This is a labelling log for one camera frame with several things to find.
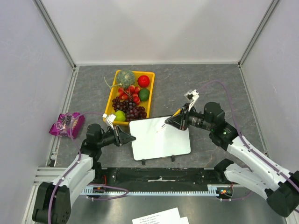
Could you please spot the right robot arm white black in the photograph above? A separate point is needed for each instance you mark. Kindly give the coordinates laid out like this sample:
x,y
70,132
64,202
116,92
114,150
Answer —
x,y
274,183

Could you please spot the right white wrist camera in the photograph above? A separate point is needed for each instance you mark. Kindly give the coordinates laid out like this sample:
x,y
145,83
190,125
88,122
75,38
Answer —
x,y
192,96

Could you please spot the green mango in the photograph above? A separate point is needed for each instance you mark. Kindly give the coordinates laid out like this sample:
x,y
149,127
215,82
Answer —
x,y
144,94

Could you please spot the red apple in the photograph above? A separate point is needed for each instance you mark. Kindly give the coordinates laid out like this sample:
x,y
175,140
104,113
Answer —
x,y
143,81

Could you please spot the green pear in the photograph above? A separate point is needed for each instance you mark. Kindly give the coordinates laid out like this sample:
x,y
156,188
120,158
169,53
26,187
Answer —
x,y
120,116

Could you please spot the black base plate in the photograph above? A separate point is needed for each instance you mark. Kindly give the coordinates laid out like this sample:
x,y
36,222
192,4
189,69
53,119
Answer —
x,y
160,179

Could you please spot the white paper sheets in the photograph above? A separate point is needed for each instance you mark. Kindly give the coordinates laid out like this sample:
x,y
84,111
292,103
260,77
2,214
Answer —
x,y
170,216

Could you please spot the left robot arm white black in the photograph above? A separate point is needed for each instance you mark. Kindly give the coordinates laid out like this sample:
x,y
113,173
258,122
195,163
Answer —
x,y
55,199

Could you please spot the red strawberries bunch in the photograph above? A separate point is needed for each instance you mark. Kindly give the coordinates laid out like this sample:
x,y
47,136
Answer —
x,y
132,92

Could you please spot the white whiteboard marker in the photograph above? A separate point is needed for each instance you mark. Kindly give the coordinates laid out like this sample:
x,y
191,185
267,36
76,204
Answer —
x,y
161,128

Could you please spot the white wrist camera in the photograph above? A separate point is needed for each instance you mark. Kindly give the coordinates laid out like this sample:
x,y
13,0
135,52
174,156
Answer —
x,y
109,119
192,96

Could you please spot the purple snack bag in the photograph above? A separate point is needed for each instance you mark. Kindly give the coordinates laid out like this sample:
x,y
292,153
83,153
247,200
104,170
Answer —
x,y
66,123

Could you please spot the dark red grapes bunch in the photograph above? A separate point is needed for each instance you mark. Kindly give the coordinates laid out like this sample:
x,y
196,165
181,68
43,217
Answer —
x,y
132,110

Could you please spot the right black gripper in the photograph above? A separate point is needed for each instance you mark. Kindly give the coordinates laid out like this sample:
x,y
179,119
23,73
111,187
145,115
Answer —
x,y
183,119

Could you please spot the green netted melon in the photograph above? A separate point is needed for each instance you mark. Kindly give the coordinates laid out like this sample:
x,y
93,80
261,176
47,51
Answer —
x,y
125,78

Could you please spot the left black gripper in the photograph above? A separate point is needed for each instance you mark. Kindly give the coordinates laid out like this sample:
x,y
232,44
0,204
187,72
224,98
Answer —
x,y
120,137

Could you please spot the white slotted cable duct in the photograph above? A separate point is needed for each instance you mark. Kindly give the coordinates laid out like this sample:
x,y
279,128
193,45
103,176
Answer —
x,y
91,191

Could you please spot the yellow marker cap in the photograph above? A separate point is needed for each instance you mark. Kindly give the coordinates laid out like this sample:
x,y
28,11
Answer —
x,y
177,112

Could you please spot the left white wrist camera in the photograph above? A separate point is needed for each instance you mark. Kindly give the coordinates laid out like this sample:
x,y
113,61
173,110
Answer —
x,y
109,119

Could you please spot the small whiteboard black frame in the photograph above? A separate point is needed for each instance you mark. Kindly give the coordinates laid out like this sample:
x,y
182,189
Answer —
x,y
150,144

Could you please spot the yellow plastic tray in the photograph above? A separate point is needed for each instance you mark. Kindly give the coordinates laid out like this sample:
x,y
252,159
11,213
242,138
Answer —
x,y
113,94

